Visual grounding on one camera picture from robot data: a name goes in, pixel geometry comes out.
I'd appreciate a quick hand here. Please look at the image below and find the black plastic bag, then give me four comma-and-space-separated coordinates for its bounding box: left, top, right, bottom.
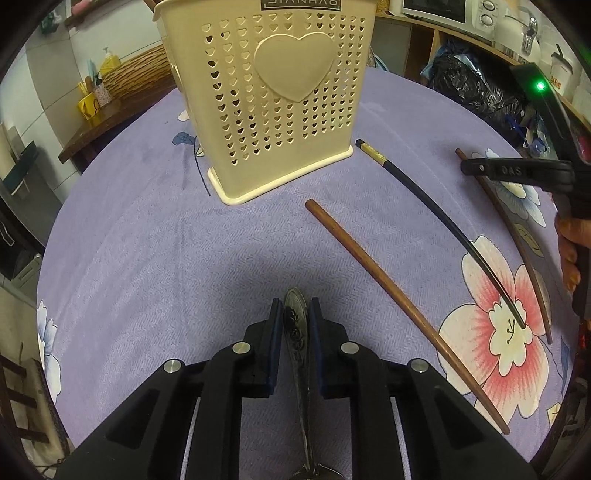
422, 41, 528, 139

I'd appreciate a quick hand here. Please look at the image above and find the white microwave oven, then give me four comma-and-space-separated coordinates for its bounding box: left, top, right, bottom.
402, 0, 497, 28

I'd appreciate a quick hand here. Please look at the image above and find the wooden chair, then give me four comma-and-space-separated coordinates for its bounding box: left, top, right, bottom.
0, 355, 70, 455

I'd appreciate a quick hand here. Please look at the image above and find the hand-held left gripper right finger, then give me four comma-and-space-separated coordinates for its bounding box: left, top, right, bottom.
308, 298, 539, 480

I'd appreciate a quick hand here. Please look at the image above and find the yellow soap bottle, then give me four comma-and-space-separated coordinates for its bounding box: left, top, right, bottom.
99, 46, 122, 77

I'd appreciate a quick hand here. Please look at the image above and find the white electric kettle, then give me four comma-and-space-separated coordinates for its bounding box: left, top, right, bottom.
494, 7, 541, 57

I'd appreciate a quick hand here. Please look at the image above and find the wicker basin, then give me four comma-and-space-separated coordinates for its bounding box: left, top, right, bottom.
102, 44, 175, 100

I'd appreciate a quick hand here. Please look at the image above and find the yellow cup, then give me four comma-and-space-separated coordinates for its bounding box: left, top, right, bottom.
77, 92, 101, 120

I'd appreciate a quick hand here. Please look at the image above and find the black chopstick with gold tip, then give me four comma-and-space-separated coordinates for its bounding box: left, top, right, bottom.
355, 138, 527, 329

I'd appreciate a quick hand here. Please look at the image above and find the grey water dispenser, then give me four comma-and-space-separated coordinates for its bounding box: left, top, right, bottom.
0, 194, 47, 280

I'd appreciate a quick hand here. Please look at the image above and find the cream plastic utensil holder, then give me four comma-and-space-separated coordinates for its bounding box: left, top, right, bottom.
152, 0, 377, 206

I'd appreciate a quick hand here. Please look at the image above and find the engraved metal spoon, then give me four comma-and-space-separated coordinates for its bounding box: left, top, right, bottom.
283, 287, 345, 480

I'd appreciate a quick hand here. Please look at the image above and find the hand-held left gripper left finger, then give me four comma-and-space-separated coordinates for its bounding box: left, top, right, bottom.
55, 298, 283, 480

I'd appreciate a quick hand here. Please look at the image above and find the wooden shelf unit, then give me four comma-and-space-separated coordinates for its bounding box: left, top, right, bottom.
374, 11, 591, 125

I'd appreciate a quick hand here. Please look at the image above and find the white lidded cup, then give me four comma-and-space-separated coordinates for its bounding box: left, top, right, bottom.
549, 44, 573, 93

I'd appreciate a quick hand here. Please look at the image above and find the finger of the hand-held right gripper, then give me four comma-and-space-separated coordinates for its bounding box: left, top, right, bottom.
462, 158, 573, 189

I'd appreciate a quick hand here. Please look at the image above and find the teal wall holder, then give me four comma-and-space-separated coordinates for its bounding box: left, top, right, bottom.
0, 141, 40, 195

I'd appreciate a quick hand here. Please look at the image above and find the dark wooden counter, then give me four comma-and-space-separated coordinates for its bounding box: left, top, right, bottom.
58, 85, 182, 164

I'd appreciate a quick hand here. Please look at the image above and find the person's right hand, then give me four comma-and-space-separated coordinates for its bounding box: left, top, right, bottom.
556, 216, 581, 292

